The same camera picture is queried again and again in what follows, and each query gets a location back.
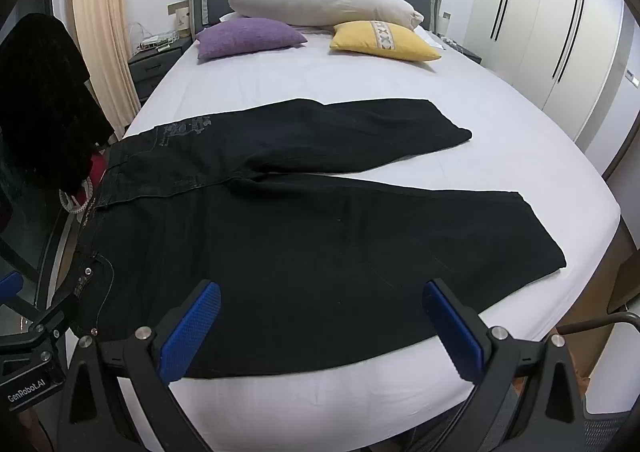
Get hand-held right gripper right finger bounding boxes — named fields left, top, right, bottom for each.
left=421, top=278, right=587, bottom=452

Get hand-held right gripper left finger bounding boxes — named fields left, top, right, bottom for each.
left=57, top=279, right=223, bottom=452

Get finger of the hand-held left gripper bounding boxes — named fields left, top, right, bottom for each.
left=0, top=271, right=48, bottom=327

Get black pants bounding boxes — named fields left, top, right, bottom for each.
left=75, top=98, right=567, bottom=379

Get red and white patterned item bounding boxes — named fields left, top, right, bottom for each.
left=59, top=154, right=108, bottom=217

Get grey mesh office chair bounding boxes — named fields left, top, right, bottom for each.
left=415, top=311, right=640, bottom=452

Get dark hanging cloth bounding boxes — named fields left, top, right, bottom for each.
left=0, top=14, right=116, bottom=187

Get dark grey nightstand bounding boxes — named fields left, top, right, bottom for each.
left=127, top=39, right=193, bottom=107
left=440, top=34, right=483, bottom=65

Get bed with white sheet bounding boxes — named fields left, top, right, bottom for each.
left=107, top=29, right=640, bottom=452

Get cream curtain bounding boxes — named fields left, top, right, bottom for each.
left=70, top=0, right=143, bottom=143

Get clear plastic box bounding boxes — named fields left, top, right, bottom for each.
left=132, top=32, right=181, bottom=53

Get purple cushion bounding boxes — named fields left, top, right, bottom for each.
left=195, top=18, right=308, bottom=61

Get yellow cushion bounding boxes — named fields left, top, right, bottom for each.
left=330, top=20, right=442, bottom=62

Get white wardrobe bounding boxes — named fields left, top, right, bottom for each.
left=462, top=0, right=640, bottom=175

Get beige wall socket panel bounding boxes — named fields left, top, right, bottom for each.
left=167, top=2, right=193, bottom=40

